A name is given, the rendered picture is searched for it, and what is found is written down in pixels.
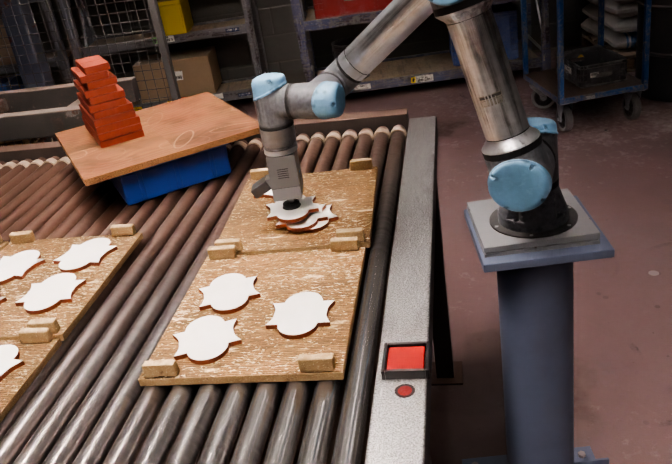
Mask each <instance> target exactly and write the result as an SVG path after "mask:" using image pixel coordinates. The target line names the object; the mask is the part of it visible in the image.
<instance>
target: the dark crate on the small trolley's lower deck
mask: <svg viewBox="0 0 672 464"><path fill-rule="evenodd" d="M580 57H585V59H584V60H580V61H575V62H572V61H571V60H570V59H574V58H580ZM627 59H628V58H627V57H625V56H623V55H620V54H618V53H616V52H614V51H612V50H610V49H608V48H606V47H604V46H602V45H593V46H587V47H581V48H575V49H570V50H565V51H564V78H565V79H567V80H568V81H570V82H571V83H573V84H575V85H576V86H578V87H579V88H581V89H583V88H589V87H595V86H600V85H606V84H612V83H617V82H623V81H625V80H627V78H626V75H628V74H627V68H628V67H627V62H628V61H627Z"/></svg>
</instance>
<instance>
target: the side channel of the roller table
mask: <svg viewBox="0 0 672 464"><path fill-rule="evenodd" d="M293 122H294V128H295V134H296V137H297V136H298V135H299V134H302V133H304V134H307V135H308V136H309V137H310V138H311V137H312V136H313V135H314V134H315V133H316V132H321V133H323V134H324V135H325V137H327V135H328V134H329V133H330V132H331V131H338V132H339V133H340V134H341V136H342V135H343V134H344V133H345V131H346V130H348V129H353V130H355V131H356V132H357V137H358V134H359V132H360V131H361V130H362V129H363V128H370V129H371V130H372V131H373V135H374V133H375V131H376V130H377V128H378V127H380V126H385V127H387V128H388V129H389V132H390V133H391V130H392V129H393V127H394V126H395V125H402V126H404V127H405V129H406V133H407V132H408V124H409V115H408V108H400V109H389V110H379V111H369V112H358V113H348V114H342V115H341V116H340V117H337V118H329V119H293ZM254 138H260V139H261V134H256V135H253V136H250V137H246V138H243V139H244V140H246V141H247V142H248V143H249V142H250V141H251V140H252V139H254ZM53 156H57V157H59V158H60V159H61V158H62V157H65V156H66V153H65V151H64V150H63V148H62V146H61V145H60V143H59V142H58V141H55V142H44V143H34V144H23V145H13V146H3V147H0V161H4V162H6V163H7V162H11V161H12V160H17V161H19V162H21V161H23V160H25V159H31V160H33V161H34V160H36V159H38V158H40V157H43V158H45V159H49V158H51V157H53Z"/></svg>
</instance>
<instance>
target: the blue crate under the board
mask: <svg viewBox="0 0 672 464"><path fill-rule="evenodd" d="M226 145H228V143H227V144H223V145H220V146H217V147H214V148H210V149H207V150H204V151H201V152H197V153H194V154H191V155H187V156H184V157H181V158H178V159H174V160H171V161H168V162H164V163H161V164H158V165H155V166H151V167H148V168H145V169H142V170H138V171H135V172H132V173H128V174H125V175H122V176H119V177H115V178H112V179H109V180H110V181H111V183H112V184H113V185H114V187H115V188H116V190H117V191H118V192H119V194H120V195H121V196H122V198H123V199H124V201H125V202H126V203H127V205H129V206H130V205H133V204H136V203H140V202H143V201H146V200H149V199H152V198H155V197H158V196H161V195H164V194H168V193H171V192H174V191H177V190H180V189H183V188H186V187H189V186H192V185H195V184H199V183H202V182H205V181H208V180H211V179H214V178H217V177H220V176H223V175H227V174H230V173H231V167H230V162H229V158H228V153H227V149H226Z"/></svg>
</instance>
